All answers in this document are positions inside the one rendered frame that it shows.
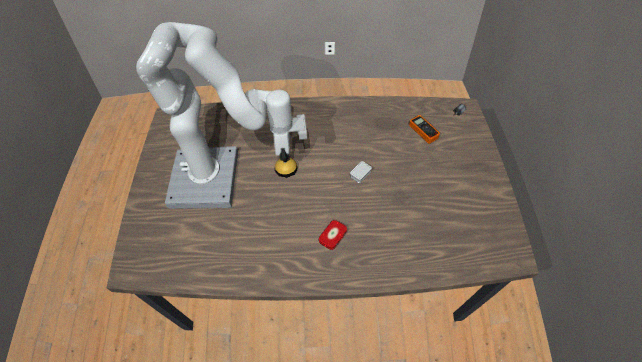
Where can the orange multimeter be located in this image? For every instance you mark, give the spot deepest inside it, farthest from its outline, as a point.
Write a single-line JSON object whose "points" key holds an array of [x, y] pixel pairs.
{"points": [[424, 129]]}

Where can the gold dome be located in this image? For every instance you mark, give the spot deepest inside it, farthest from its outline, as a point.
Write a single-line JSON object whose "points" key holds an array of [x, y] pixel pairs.
{"points": [[286, 168]]}

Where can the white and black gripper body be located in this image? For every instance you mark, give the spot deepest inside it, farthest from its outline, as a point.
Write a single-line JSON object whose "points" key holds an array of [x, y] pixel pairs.
{"points": [[281, 140]]}

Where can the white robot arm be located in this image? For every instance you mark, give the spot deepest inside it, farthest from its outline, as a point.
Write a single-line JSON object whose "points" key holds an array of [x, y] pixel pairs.
{"points": [[206, 60]]}

